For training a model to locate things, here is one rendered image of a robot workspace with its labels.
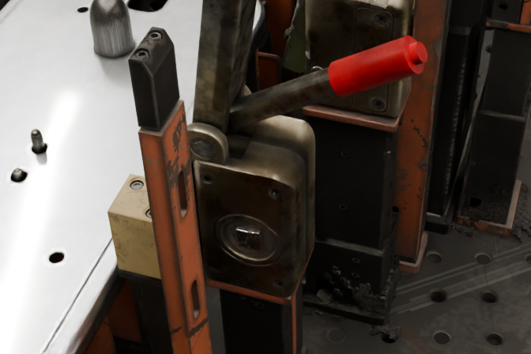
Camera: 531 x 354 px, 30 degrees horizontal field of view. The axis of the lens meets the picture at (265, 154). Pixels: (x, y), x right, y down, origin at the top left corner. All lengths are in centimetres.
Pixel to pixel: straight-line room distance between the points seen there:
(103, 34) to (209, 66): 22
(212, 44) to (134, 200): 10
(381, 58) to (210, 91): 11
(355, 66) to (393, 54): 2
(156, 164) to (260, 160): 13
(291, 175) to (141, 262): 11
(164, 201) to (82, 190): 18
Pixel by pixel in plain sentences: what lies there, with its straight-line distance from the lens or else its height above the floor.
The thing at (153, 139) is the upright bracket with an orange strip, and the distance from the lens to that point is 49.
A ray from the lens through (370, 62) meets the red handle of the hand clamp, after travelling 55.
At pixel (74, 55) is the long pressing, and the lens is 80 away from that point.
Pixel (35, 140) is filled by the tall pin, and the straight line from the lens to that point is 72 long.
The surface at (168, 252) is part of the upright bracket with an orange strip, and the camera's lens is 55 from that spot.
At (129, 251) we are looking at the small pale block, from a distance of 60.
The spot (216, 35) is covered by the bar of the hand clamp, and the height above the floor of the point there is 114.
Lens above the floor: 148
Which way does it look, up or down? 43 degrees down
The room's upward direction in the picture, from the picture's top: 2 degrees counter-clockwise
